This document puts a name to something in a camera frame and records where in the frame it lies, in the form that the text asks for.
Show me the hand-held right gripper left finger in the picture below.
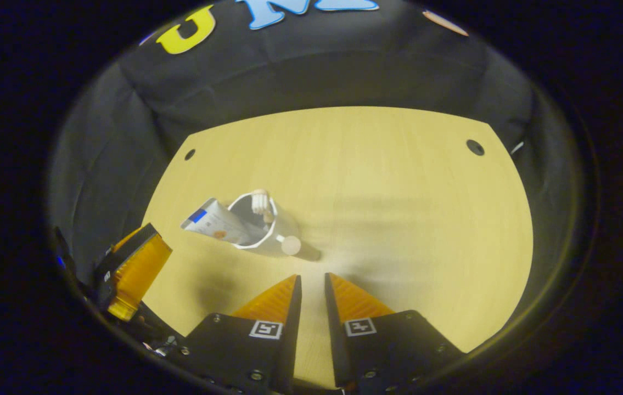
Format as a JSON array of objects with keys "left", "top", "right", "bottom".
[{"left": 179, "top": 274, "right": 302, "bottom": 395}]

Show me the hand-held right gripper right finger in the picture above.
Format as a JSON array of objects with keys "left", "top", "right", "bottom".
[{"left": 324, "top": 273, "right": 465, "bottom": 391}]

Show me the white and blue toothpaste tube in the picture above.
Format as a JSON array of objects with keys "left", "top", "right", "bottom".
[{"left": 181, "top": 197, "right": 251, "bottom": 246}]

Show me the white cup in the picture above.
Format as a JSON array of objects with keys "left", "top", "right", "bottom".
[{"left": 227, "top": 192, "right": 323, "bottom": 262}]

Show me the white toothbrush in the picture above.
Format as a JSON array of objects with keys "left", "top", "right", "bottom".
[{"left": 251, "top": 189, "right": 275, "bottom": 224}]

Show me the black backdrop cloth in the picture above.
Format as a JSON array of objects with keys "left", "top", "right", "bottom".
[{"left": 48, "top": 0, "right": 564, "bottom": 330}]

